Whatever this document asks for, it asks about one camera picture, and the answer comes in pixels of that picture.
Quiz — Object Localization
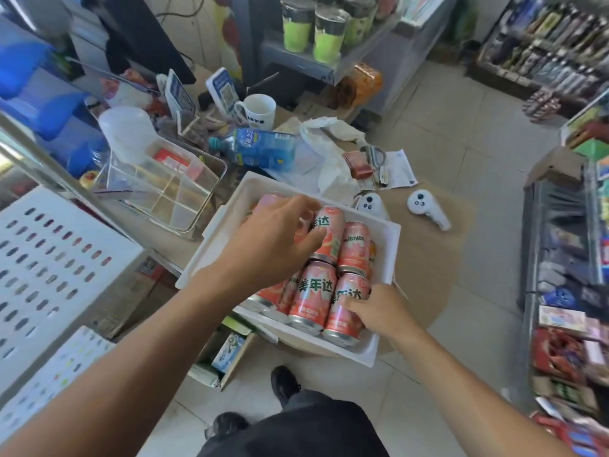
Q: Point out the dark snack display rack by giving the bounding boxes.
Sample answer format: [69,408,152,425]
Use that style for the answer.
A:
[521,180,609,457]

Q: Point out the person's shoe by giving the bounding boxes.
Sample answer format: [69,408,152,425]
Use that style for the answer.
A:
[204,413,251,441]
[271,366,301,409]

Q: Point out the orange snack bag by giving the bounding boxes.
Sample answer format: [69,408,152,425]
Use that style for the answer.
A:
[340,63,384,108]

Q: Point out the white metal shelf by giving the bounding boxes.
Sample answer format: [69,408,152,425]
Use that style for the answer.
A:
[0,111,187,432]

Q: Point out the person's left shoe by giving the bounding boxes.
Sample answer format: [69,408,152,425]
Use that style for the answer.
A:
[204,413,251,441]

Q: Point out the white frosted plastic container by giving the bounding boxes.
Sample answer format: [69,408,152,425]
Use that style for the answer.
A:
[97,105,155,165]

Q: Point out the grey cloth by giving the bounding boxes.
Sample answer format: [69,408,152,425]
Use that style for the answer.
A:
[157,116,225,138]

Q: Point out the small red packet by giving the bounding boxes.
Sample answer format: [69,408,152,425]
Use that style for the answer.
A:
[342,150,374,180]

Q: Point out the brown printed carton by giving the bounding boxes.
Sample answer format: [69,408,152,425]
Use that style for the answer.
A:
[90,259,180,341]

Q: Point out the small blue carton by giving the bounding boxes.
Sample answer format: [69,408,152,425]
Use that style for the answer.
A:
[211,333,246,374]

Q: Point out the person's right hand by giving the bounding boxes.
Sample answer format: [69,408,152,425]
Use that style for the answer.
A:
[342,282,419,346]

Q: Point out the white plastic bag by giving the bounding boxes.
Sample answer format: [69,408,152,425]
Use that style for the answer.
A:
[297,116,367,205]

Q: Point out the grey display stand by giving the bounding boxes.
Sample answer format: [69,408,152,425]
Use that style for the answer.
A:
[233,0,460,115]

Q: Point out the grey scissors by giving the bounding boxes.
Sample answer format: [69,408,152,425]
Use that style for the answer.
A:
[359,145,386,167]

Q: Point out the red white small box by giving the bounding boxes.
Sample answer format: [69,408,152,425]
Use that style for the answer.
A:
[152,148,191,169]

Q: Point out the pile of red cans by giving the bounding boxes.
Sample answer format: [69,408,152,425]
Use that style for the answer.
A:
[240,194,377,336]

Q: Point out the white red cat figurine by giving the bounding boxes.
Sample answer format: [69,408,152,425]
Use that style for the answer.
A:
[100,69,167,112]

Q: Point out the black cash register monitor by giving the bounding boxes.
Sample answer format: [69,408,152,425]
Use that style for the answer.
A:
[83,0,197,86]

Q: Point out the person's left forearm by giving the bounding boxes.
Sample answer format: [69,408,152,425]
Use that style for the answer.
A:
[0,266,248,457]

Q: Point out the white mug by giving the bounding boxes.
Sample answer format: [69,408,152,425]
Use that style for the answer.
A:
[233,93,277,131]

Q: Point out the blue plastic display rack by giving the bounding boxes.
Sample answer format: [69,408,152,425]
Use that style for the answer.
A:
[0,13,110,179]

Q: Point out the white paper receipt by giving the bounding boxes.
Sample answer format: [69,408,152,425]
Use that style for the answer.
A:
[366,149,419,190]

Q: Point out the green flat box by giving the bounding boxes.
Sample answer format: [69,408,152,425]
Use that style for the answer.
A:
[221,316,253,336]

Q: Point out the blue rounded code stand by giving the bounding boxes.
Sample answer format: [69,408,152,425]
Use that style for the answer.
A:
[206,67,241,117]

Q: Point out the brown cardboard box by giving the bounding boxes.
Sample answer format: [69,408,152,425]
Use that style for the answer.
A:
[523,147,589,189]

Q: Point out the blue drink bottle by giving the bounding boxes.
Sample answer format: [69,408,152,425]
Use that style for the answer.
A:
[207,128,297,169]

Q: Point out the person's dark grey trousers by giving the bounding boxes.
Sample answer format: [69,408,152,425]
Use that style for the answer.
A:
[197,390,389,457]

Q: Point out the white handheld controller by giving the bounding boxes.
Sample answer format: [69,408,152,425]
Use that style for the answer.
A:
[407,189,452,232]
[357,191,392,222]

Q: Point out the person's right shoe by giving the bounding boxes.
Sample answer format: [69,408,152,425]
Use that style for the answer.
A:
[271,366,301,409]

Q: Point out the yellow red wall poster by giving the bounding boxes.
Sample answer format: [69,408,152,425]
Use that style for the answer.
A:
[211,0,244,81]

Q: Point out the person's right forearm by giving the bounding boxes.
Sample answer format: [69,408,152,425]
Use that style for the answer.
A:
[395,323,577,457]

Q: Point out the white plastic tray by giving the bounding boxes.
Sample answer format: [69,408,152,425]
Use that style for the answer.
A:
[174,171,402,368]

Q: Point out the clear acrylic organizer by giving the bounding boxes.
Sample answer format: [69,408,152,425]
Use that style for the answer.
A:
[93,137,228,239]

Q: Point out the green lidded snack cup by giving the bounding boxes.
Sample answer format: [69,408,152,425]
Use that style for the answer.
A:
[313,6,352,65]
[280,0,317,54]
[342,0,379,47]

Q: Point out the white framed code stand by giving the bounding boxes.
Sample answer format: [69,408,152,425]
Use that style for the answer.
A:
[164,69,197,121]

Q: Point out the open cardboard floor box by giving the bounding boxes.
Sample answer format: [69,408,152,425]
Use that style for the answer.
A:
[188,318,260,392]

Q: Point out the white document sheet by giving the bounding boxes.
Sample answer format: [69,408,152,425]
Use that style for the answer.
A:
[266,152,324,186]

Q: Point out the black cable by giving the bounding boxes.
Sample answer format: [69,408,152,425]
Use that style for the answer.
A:
[154,0,208,20]

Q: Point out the person's left hand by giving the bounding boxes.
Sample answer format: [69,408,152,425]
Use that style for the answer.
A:
[211,194,328,291]

